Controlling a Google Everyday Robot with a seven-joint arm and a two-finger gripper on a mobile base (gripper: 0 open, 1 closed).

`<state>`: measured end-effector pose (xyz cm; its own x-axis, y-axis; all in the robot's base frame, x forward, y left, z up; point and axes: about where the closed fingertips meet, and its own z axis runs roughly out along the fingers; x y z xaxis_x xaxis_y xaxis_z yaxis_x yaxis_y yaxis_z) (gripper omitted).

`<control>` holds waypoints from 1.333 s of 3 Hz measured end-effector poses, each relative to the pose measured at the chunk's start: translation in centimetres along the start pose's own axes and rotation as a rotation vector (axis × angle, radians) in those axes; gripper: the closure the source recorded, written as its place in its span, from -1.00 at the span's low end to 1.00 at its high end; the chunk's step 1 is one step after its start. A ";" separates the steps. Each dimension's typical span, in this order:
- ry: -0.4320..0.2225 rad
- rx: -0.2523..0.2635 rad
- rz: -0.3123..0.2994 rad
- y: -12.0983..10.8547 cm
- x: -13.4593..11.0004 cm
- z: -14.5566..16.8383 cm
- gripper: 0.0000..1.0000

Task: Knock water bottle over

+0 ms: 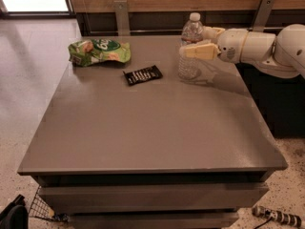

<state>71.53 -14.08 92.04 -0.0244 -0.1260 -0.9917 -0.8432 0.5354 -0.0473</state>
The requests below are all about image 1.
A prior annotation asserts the right metal wall bracket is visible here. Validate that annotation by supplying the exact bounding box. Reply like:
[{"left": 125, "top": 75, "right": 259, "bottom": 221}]
[{"left": 252, "top": 0, "right": 275, "bottom": 32}]

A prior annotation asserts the grey drawer cabinet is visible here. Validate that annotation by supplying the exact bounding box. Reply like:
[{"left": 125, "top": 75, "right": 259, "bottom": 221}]
[{"left": 18, "top": 36, "right": 287, "bottom": 218}]

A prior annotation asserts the lower grey drawer front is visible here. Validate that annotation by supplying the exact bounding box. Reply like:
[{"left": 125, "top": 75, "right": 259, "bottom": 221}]
[{"left": 70, "top": 213, "right": 238, "bottom": 229}]

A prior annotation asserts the black bag on floor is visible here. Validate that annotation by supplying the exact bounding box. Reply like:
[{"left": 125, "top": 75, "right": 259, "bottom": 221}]
[{"left": 0, "top": 195, "right": 29, "bottom": 229}]

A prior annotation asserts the metal wall bracket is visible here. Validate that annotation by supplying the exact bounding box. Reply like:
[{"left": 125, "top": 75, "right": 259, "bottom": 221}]
[
  {"left": 113, "top": 0, "right": 131, "bottom": 36},
  {"left": 252, "top": 0, "right": 275, "bottom": 32}
]

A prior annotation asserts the clear plastic water bottle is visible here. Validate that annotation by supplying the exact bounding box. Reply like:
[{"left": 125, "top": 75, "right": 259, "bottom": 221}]
[{"left": 178, "top": 12, "right": 203, "bottom": 80}]

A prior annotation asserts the black wire mesh basket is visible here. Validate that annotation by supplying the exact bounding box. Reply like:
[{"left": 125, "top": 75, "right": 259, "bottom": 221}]
[{"left": 29, "top": 187, "right": 69, "bottom": 222}]

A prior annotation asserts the left metal wall bracket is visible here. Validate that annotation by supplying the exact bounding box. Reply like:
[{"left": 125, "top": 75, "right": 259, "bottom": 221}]
[{"left": 113, "top": 0, "right": 131, "bottom": 36}]

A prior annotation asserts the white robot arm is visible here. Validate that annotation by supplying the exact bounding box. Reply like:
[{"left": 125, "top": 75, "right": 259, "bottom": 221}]
[{"left": 179, "top": 24, "right": 305, "bottom": 78}]

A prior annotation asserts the upper grey drawer front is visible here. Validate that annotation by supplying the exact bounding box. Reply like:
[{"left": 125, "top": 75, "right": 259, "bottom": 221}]
[{"left": 39, "top": 183, "right": 268, "bottom": 214}]

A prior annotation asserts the black candy bar wrapper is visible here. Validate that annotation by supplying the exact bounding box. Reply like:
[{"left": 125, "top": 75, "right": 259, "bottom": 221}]
[{"left": 124, "top": 65, "right": 163, "bottom": 86}]

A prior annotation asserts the metal wall rail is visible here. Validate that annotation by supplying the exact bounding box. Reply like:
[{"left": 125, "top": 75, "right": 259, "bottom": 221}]
[{"left": 90, "top": 26, "right": 285, "bottom": 36}]

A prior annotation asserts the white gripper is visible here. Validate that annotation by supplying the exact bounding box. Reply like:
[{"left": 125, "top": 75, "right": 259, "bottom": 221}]
[{"left": 179, "top": 26, "right": 249, "bottom": 64}]

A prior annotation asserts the grey drawer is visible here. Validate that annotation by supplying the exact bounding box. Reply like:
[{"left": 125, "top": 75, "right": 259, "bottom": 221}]
[
  {"left": 70, "top": 213, "right": 238, "bottom": 229},
  {"left": 39, "top": 183, "right": 268, "bottom": 214}
]

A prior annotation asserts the green snack chip bag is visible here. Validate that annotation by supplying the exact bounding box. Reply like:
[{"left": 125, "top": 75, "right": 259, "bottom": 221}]
[{"left": 68, "top": 39, "right": 132, "bottom": 67}]

